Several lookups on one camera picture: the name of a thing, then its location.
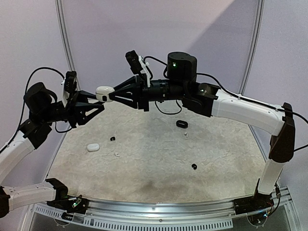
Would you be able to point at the aluminium front rail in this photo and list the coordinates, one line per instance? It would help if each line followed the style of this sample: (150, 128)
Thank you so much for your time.
(104, 215)

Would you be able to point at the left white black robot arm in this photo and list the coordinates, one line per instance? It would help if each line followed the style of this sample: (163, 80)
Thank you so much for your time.
(44, 110)

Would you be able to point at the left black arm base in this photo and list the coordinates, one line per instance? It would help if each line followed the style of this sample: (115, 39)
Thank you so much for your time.
(71, 204)

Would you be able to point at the right aluminium corner post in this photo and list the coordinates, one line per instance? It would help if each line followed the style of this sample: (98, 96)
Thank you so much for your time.
(253, 45)

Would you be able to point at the black oval charging case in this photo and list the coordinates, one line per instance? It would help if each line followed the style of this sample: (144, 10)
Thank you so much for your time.
(182, 124)

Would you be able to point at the aluminium corner post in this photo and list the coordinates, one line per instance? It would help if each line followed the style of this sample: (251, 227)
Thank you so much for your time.
(253, 45)
(59, 5)

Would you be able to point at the small white charging case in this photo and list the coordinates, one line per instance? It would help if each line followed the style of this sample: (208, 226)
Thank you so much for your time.
(102, 94)

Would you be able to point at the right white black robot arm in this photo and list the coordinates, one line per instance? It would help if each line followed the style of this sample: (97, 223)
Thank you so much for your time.
(211, 100)

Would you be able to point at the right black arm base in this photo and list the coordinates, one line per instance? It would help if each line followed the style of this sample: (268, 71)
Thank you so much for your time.
(252, 203)

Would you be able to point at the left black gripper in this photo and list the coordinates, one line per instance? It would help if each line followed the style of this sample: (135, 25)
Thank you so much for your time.
(77, 106)

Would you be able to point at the white oval charging case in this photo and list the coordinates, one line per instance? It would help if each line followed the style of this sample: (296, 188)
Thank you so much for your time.
(93, 147)

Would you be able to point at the left aluminium corner post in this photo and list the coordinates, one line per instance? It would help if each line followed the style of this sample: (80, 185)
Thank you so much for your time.
(59, 5)

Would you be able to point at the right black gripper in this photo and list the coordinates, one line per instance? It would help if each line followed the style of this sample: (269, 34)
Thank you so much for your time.
(141, 92)

